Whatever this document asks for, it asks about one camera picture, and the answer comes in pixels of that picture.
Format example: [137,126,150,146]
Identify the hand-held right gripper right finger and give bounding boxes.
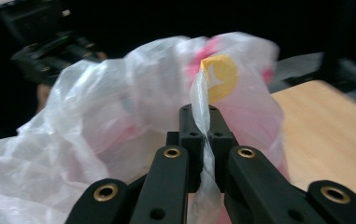
[207,105,239,190]

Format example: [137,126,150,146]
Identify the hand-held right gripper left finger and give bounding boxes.
[165,104,206,192]

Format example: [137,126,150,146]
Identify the white plastic trash bag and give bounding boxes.
[0,31,291,224]

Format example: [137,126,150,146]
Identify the pink red crumpled wrappers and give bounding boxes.
[104,35,290,188]

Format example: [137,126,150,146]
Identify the yellow round paper piece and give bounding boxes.
[199,54,239,105]

